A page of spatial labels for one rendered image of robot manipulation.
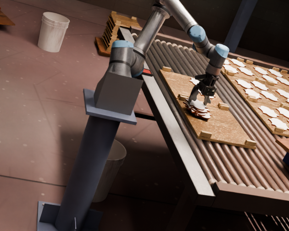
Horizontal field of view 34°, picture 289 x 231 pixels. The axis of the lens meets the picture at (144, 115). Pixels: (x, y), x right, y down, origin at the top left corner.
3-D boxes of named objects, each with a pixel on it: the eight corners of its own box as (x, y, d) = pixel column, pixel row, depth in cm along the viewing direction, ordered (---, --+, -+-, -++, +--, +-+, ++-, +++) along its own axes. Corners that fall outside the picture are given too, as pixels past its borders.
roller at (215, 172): (219, 195, 204) (223, 187, 201) (135, 38, 368) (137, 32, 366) (228, 197, 205) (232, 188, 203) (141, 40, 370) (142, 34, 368)
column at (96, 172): (36, 245, 263) (76, 114, 227) (37, 201, 295) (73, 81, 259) (100, 253, 274) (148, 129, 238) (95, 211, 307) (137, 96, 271)
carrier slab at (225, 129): (197, 138, 236) (198, 136, 235) (175, 101, 270) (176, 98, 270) (255, 149, 248) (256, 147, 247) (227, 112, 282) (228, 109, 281)
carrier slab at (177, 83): (175, 100, 271) (176, 97, 270) (158, 71, 306) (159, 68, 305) (227, 111, 283) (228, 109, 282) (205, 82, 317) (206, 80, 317)
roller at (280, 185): (285, 206, 215) (289, 197, 213) (175, 49, 380) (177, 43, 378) (293, 206, 217) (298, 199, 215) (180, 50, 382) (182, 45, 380)
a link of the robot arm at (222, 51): (219, 42, 246) (233, 49, 242) (211, 61, 251) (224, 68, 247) (212, 42, 240) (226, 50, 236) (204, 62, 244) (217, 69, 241)
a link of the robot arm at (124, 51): (104, 60, 243) (108, 36, 247) (114, 70, 255) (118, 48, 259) (126, 59, 238) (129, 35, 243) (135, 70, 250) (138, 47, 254)
